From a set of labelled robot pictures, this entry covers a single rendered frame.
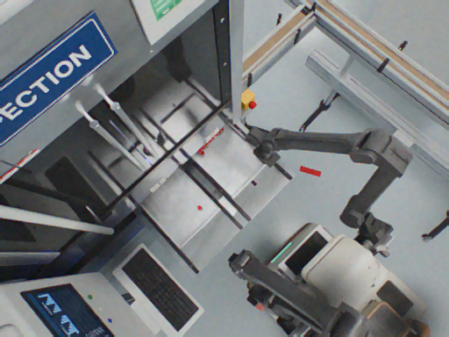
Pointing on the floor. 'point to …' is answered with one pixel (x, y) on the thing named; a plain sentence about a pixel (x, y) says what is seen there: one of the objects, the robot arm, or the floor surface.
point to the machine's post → (236, 10)
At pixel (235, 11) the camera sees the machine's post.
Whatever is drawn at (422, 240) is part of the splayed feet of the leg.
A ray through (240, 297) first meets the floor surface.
